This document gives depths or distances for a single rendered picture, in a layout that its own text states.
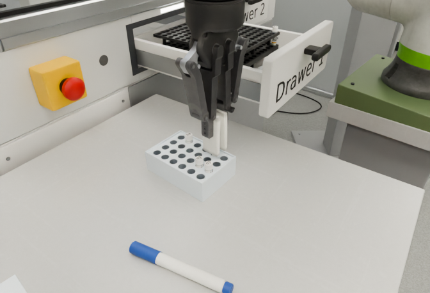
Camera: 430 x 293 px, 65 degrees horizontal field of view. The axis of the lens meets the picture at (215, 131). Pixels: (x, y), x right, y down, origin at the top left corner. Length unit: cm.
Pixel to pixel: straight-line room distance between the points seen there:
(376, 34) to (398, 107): 90
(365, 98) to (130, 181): 51
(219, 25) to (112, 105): 41
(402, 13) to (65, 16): 65
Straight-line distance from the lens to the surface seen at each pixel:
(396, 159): 88
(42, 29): 65
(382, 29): 165
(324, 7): 244
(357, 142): 89
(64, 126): 71
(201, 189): 50
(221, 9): 42
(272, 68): 56
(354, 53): 164
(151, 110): 75
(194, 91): 45
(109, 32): 73
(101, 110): 76
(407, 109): 78
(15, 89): 65
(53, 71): 62
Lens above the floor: 113
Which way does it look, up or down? 33 degrees down
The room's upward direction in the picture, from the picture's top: straight up
